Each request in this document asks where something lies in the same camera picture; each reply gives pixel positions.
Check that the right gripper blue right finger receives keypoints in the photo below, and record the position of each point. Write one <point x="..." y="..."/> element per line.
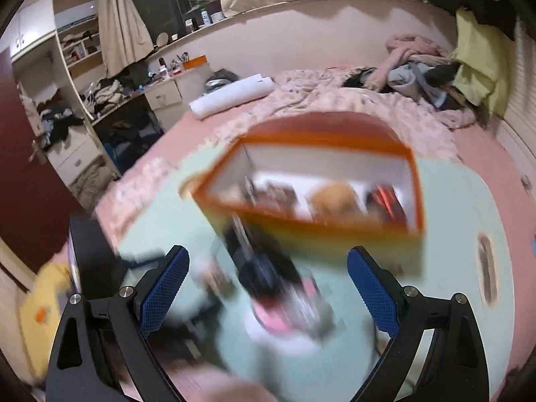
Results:
<point x="455" y="367"/>

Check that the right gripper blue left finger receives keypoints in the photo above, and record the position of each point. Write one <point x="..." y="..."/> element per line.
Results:
<point x="79" y="367"/>

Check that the red mahjong tile plush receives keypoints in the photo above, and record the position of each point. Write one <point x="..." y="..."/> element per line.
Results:
<point x="383" y="206"/>

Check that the capybara plush keychain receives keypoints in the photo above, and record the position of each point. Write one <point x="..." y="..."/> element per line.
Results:
<point x="334" y="201"/>

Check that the orange gradient storage box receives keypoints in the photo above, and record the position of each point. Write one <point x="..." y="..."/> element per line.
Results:
<point x="267" y="178"/>

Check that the pink floral quilt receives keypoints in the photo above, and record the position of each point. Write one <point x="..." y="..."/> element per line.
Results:
<point x="430" y="133"/>

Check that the red cushion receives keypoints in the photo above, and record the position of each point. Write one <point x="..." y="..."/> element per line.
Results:
<point x="341" y="123"/>

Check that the white drawer desk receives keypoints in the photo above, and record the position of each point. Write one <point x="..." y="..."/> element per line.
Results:
<point x="170" y="99"/>

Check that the pile of clothes on bed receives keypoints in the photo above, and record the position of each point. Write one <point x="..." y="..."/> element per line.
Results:
<point x="417" y="68"/>

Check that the green hanging cloth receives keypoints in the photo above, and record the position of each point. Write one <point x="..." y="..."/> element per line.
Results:
<point x="483" y="77"/>

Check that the small orange box on desk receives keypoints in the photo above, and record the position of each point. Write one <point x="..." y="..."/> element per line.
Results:
<point x="192" y="63"/>

